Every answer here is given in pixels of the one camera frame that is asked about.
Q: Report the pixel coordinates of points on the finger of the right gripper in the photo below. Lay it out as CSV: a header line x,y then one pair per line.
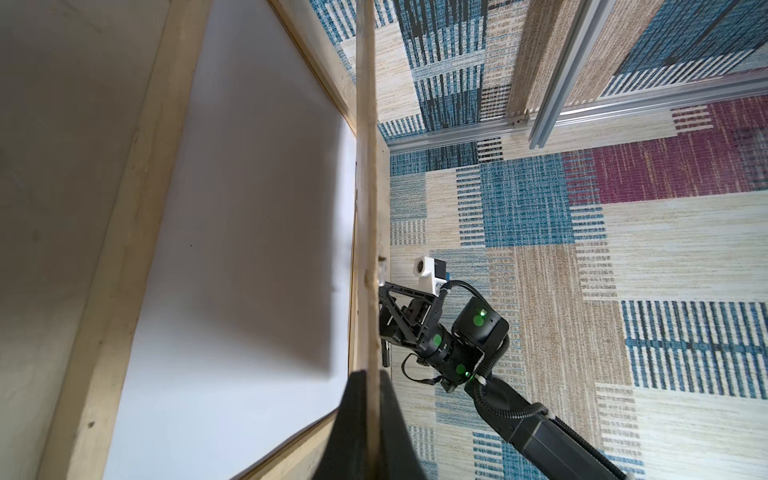
x,y
403,328
394,297

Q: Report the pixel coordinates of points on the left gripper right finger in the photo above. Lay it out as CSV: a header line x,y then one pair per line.
x,y
397,458

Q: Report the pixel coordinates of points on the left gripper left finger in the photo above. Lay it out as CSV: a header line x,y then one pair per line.
x,y
345,454

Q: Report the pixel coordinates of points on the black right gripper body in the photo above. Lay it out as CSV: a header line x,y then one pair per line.
x,y
435,346

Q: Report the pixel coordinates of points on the light wooden picture frame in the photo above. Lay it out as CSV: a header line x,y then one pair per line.
x,y
83,422

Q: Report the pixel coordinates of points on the brown cardboard backing board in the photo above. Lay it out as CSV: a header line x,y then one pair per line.
x,y
366,232

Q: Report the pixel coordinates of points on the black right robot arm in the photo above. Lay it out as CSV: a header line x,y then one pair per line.
x,y
458,334

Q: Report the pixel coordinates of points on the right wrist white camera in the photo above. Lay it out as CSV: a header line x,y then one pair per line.
x,y
431,274

